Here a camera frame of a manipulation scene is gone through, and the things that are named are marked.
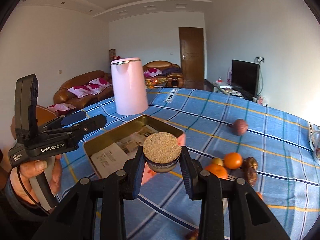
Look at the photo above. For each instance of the brown leather sofa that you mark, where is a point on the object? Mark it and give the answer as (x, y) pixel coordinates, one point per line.
(63, 96)

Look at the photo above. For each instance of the red white cushion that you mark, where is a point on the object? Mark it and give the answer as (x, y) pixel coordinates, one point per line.
(94, 87)

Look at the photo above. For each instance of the large orange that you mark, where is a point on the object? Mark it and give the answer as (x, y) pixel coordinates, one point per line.
(217, 170)

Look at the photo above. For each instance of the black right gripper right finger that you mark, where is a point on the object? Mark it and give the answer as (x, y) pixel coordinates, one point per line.
(249, 217)

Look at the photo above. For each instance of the small orange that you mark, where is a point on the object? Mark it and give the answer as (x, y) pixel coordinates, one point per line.
(232, 160)

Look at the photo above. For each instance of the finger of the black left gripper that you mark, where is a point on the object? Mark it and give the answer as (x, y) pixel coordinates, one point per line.
(73, 132)
(63, 120)

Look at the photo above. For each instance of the cork lid jar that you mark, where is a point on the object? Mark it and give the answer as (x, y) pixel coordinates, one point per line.
(161, 151)

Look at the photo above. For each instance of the purple passion fruit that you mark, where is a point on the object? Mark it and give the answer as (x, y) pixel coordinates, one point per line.
(239, 127)

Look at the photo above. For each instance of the dark brown door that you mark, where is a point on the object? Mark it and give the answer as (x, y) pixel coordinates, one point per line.
(192, 53)

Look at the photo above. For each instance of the brown leather armchair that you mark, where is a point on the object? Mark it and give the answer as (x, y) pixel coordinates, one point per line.
(163, 73)

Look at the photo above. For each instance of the brown round fruit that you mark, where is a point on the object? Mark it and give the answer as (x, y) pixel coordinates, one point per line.
(193, 235)

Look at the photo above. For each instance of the person left hand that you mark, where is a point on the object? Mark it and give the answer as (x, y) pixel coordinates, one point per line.
(31, 169)

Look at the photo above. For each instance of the white printed mug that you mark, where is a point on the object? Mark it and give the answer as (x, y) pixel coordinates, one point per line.
(314, 140)

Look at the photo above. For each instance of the blue plaid tablecloth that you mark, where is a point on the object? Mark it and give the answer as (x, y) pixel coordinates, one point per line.
(288, 177)

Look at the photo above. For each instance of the wall power socket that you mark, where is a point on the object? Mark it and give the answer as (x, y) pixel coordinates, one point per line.
(260, 59)

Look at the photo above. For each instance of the low tv stand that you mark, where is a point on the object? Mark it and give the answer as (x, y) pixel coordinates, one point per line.
(226, 89)

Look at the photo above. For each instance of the small orange tangerine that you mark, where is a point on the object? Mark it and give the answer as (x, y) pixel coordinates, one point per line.
(260, 195)

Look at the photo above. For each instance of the small yellow green fruit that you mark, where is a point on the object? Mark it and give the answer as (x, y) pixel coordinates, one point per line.
(217, 161)

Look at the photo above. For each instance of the pink electric kettle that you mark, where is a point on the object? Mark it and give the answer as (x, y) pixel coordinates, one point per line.
(129, 86)

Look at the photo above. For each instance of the dark brown wrinkled fruit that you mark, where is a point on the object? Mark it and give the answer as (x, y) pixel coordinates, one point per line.
(250, 162)

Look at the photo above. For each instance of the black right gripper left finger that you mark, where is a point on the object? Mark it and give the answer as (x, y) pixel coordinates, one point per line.
(74, 217)

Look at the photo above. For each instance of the pink metal tin box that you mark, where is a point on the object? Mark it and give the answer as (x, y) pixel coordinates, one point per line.
(109, 151)

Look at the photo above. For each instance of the black television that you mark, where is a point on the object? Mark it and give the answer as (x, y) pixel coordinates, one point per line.
(245, 75)

